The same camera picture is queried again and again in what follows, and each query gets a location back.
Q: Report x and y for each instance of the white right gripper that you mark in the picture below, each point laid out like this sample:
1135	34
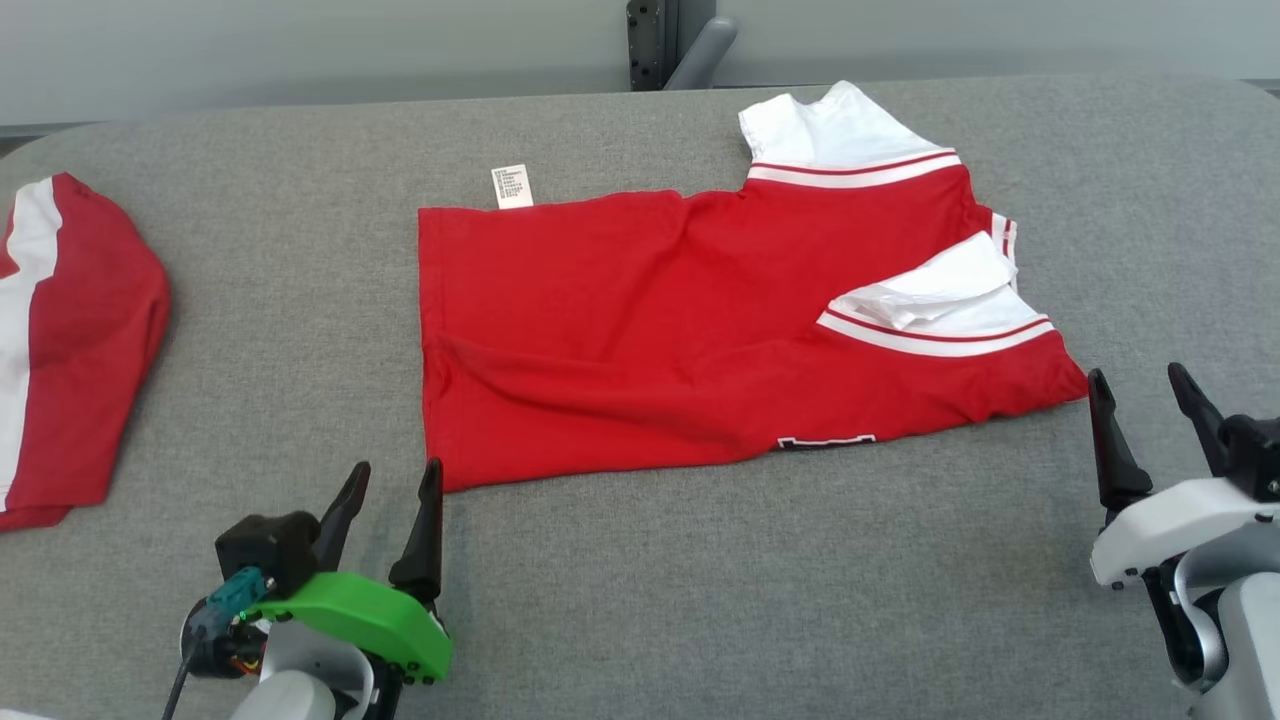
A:
1170	520

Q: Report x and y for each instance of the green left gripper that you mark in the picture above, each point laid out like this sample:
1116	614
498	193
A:
370	615

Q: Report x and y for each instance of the red and white jersey shirt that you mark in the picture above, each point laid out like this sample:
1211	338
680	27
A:
620	320

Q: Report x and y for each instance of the red shorts with white stripe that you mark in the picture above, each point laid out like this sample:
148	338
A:
90	350

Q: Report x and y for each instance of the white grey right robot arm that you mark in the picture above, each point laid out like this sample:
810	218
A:
1250	640

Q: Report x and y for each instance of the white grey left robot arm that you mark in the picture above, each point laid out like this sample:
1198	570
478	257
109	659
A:
300	690

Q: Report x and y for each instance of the grey fabric padded surface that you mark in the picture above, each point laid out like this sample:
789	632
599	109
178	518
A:
700	600

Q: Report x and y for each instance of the grey round brace tube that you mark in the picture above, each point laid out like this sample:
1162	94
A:
705	50

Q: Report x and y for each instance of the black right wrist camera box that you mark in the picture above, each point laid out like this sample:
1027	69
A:
1255	450

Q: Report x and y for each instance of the grey metal post bracket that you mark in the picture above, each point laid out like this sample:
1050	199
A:
645	40

